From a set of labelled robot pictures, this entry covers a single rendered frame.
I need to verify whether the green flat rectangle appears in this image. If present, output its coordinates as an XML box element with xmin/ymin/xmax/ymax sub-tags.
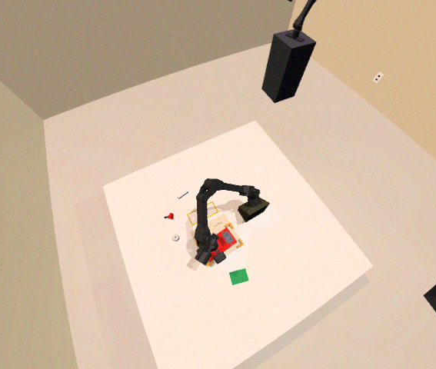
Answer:
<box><xmin>229</xmin><ymin>268</ymin><xmax>249</xmax><ymax>285</ymax></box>

